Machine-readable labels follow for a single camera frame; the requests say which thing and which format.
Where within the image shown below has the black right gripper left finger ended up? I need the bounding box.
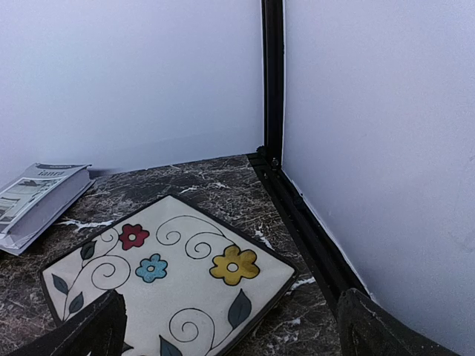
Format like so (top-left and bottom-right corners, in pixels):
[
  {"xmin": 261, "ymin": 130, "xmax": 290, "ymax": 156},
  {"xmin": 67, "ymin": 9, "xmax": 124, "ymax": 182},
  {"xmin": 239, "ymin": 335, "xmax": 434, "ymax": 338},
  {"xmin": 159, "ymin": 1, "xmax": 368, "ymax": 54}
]
[{"xmin": 11, "ymin": 290, "xmax": 126, "ymax": 356}]

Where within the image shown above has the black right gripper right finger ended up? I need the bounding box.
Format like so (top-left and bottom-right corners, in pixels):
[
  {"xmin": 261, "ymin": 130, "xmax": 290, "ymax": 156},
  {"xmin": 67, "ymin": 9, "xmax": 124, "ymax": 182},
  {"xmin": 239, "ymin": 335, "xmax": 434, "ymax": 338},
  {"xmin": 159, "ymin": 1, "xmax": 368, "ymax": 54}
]
[{"xmin": 337, "ymin": 289, "xmax": 455, "ymax": 355}]

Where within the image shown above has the grey ianra magazine book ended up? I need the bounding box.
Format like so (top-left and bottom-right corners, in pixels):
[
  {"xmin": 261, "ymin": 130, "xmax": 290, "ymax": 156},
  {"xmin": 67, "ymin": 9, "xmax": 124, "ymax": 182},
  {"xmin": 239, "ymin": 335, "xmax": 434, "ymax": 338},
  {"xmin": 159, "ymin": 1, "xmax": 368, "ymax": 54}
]
[{"xmin": 1, "ymin": 163, "xmax": 94, "ymax": 256}]

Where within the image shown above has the floral square ceramic plate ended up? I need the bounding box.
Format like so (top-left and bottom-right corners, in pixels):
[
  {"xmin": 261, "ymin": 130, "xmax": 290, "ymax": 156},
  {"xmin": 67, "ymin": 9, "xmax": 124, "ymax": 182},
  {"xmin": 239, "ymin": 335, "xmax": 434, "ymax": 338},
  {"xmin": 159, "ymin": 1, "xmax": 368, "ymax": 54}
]
[{"xmin": 40, "ymin": 195, "xmax": 297, "ymax": 355}]

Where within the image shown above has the black right corner frame post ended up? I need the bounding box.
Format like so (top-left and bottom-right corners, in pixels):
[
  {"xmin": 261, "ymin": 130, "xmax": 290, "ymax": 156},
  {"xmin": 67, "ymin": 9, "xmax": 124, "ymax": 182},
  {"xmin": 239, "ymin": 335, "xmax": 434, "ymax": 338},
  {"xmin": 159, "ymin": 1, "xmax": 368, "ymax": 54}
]
[{"xmin": 248, "ymin": 1, "xmax": 366, "ymax": 314}]

